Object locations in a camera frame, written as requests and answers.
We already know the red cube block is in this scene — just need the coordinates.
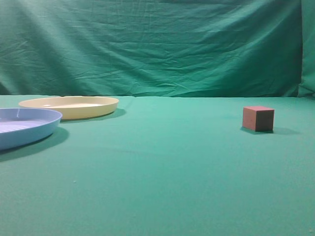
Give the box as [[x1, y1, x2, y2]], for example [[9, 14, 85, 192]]
[[242, 106, 275, 132]]

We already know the yellow plastic plate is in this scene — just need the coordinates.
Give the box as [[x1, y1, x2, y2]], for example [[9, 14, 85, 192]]
[[19, 96, 119, 120]]

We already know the blue plastic plate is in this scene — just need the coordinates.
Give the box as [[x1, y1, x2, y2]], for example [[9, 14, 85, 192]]
[[0, 108, 63, 150]]

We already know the green table cloth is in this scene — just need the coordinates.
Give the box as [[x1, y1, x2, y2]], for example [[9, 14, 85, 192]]
[[0, 97, 315, 236]]

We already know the green backdrop cloth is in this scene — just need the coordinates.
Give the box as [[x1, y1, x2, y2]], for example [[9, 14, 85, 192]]
[[0, 0, 315, 97]]

